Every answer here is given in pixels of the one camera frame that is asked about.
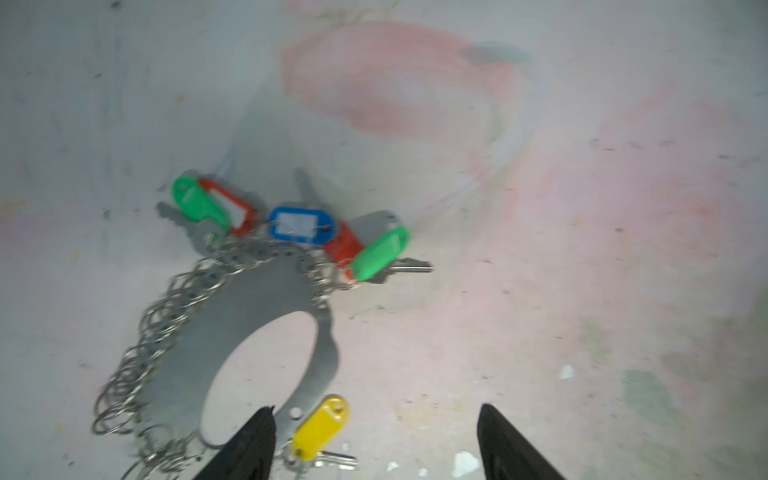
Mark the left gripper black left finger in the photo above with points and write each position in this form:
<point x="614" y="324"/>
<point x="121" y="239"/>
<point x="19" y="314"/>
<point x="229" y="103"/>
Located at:
<point x="249" y="454"/>

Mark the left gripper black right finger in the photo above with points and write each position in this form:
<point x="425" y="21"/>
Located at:
<point x="506" y="453"/>

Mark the yellow key tag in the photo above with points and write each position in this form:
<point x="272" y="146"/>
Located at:
<point x="320" y="428"/>

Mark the silver key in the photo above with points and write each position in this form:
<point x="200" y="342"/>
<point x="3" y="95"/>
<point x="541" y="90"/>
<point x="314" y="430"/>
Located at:
<point x="405" y="265"/>

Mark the dark red key tag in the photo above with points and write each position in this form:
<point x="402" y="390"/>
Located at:
<point x="343" y="249"/>

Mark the blue key tag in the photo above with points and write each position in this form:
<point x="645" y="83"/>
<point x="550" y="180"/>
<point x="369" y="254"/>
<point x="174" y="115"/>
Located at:
<point x="302" y="226"/>

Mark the green key tag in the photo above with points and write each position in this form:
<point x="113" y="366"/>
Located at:
<point x="196" y="203"/>
<point x="375" y="257"/>

